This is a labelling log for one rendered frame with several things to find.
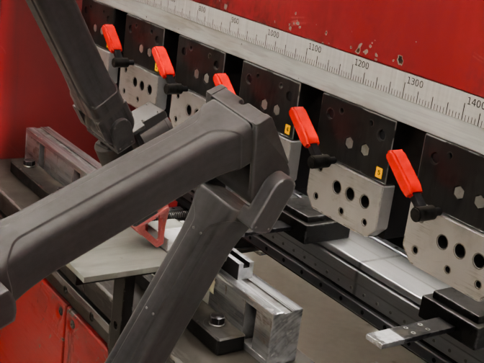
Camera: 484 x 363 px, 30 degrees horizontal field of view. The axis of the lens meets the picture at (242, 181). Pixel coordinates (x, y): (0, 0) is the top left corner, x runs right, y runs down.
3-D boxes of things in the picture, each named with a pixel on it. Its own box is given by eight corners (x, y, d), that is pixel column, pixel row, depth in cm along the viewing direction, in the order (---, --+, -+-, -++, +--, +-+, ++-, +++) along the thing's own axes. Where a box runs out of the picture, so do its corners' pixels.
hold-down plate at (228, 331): (131, 280, 168) (132, 266, 167) (156, 276, 171) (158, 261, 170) (216, 356, 145) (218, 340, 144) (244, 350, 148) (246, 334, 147)
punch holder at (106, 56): (75, 73, 191) (81, -5, 186) (111, 73, 196) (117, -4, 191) (106, 91, 180) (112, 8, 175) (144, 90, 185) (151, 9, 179)
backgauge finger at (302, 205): (200, 230, 167) (203, 204, 165) (310, 216, 181) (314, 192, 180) (235, 255, 158) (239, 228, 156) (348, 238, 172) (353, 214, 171)
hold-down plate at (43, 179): (9, 171, 218) (10, 160, 217) (31, 170, 221) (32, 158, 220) (59, 216, 195) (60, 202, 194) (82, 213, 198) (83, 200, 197)
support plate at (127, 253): (39, 239, 152) (39, 233, 152) (173, 223, 167) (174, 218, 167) (83, 283, 139) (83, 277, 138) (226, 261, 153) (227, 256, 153)
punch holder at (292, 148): (228, 160, 145) (240, 60, 140) (271, 157, 150) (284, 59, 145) (283, 191, 134) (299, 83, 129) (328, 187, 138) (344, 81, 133)
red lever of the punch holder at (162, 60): (151, 44, 155) (169, 90, 151) (172, 44, 157) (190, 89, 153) (148, 50, 156) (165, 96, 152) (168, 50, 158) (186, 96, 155)
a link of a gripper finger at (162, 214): (161, 224, 157) (144, 181, 152) (182, 240, 152) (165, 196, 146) (129, 245, 155) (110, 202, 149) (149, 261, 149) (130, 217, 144)
